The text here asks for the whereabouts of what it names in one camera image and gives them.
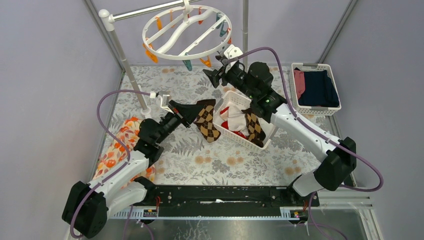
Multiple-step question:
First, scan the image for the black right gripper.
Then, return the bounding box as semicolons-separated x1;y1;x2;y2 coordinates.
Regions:
202;62;257;101

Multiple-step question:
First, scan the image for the brown argyle sock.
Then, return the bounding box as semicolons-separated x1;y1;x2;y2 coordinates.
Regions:
194;99;221;143
241;108;266;148

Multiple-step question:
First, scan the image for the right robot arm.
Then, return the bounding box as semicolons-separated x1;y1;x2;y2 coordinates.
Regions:
203;61;357;206

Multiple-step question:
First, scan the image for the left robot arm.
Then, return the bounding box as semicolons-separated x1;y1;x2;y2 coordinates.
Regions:
61;100;205;239

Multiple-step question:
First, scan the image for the orange clip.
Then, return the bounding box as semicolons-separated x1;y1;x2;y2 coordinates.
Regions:
142;43;158;64
199;56;212;68

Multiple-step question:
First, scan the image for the teal front clip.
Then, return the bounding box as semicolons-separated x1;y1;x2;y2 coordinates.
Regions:
182;59;193;71

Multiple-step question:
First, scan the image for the orange front left clip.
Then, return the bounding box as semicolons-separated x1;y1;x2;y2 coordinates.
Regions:
142;43;158;64

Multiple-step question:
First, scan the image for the white round clip hanger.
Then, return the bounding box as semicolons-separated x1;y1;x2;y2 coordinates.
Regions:
141;0;233;61

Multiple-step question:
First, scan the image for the white perforated sock basket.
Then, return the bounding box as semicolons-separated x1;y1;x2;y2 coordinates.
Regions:
213;91;277;151

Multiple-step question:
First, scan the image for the red snowflake sock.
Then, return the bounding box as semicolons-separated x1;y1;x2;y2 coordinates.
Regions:
219;105;253;141

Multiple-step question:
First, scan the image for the floral grey tablecloth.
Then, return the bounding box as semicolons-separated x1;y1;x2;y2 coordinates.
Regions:
93;66;320;186

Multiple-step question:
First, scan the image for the floral orange cloth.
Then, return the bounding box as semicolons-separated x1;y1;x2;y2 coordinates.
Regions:
93;117;156;188

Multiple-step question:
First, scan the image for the pink garment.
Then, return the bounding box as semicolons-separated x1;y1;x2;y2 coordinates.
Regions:
293;68;306;99

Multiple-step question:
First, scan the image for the white basket with clothes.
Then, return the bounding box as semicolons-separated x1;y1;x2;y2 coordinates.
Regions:
289;62;342;116

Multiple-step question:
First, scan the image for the grey horizontal rack bar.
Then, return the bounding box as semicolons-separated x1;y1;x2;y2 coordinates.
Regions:
109;0;185;23

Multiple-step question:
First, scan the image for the navy garment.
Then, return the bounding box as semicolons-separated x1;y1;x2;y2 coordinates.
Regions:
298;70;340;108

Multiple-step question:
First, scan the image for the grey left rack pole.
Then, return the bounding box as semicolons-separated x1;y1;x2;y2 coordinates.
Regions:
98;9;141;92

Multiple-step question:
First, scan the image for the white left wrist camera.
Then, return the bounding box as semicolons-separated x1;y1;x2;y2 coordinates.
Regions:
149;90;172;112

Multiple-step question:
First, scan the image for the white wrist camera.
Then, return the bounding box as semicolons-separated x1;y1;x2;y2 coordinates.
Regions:
223;44;243;60
149;90;172;112

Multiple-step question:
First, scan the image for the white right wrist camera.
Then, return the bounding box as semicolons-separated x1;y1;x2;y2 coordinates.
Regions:
223;44;243;60

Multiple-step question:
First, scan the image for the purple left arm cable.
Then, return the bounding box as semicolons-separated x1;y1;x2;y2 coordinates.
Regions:
68;89;152;239

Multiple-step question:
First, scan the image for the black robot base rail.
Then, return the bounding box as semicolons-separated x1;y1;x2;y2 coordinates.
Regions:
134;185;320;218

